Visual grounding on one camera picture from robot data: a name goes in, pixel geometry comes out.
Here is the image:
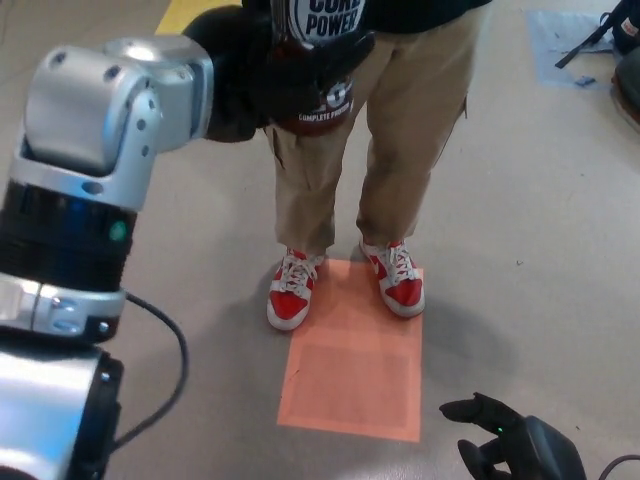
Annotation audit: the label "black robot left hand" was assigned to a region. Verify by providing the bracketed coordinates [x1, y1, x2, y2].
[182, 4, 376, 144]

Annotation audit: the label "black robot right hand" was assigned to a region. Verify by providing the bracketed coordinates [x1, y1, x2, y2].
[438, 392, 589, 480]

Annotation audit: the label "brown protein shake bottle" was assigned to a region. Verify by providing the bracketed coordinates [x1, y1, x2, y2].
[269, 0, 364, 137]

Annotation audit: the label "yellow paper floor sheet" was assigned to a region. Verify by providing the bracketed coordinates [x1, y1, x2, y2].
[154, 0, 244, 36]

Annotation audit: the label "khaki cargo trousers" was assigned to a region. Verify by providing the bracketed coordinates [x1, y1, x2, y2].
[262, 14, 494, 256]

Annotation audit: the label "black shirt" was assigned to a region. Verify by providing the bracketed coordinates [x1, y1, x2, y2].
[239, 0, 494, 36]

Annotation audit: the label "orange paper floor sheet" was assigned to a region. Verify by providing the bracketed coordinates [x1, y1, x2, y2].
[277, 257, 425, 444]

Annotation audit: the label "red white sneaker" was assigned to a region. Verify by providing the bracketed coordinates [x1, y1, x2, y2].
[267, 247, 326, 332]
[358, 237, 427, 319]

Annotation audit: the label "blue paper floor sheet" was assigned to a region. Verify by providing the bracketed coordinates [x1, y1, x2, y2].
[524, 9, 621, 87]

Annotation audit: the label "dark round chair base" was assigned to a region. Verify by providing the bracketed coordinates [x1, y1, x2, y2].
[609, 57, 640, 131]

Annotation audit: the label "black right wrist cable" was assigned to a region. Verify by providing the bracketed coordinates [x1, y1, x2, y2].
[599, 452, 640, 480]

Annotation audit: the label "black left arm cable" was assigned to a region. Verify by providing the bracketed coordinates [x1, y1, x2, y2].
[112, 292, 190, 446]

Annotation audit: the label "black backpack with strap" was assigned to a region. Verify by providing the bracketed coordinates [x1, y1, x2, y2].
[554, 0, 640, 70]

